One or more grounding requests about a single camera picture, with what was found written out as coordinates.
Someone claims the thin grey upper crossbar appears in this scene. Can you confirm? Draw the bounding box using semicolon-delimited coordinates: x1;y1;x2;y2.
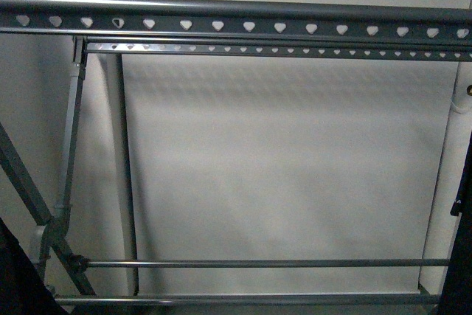
85;259;449;269

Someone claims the grey lower crossbar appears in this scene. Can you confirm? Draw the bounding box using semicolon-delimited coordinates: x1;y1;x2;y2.
55;294;441;306

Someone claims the black cloth lower left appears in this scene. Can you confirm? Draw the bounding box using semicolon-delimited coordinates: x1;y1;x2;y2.
1;222;67;314

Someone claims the grey perforated rear top rail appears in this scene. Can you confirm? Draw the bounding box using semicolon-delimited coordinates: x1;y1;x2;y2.
86;41;471;63

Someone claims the grey perforated rail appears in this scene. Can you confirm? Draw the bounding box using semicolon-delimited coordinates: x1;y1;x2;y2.
1;0;471;46
86;41;471;63

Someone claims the white vertical wall pipe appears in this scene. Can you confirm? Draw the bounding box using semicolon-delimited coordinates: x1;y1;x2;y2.
105;54;139;296

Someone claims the grey left rack leg frame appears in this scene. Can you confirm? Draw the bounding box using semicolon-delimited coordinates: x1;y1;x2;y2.
0;36;97;297

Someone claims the white right wall pipe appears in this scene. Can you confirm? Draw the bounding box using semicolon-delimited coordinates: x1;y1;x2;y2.
420;60;472;294

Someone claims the grey perforated front top rail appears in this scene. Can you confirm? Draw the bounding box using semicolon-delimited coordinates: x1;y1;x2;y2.
1;0;471;46

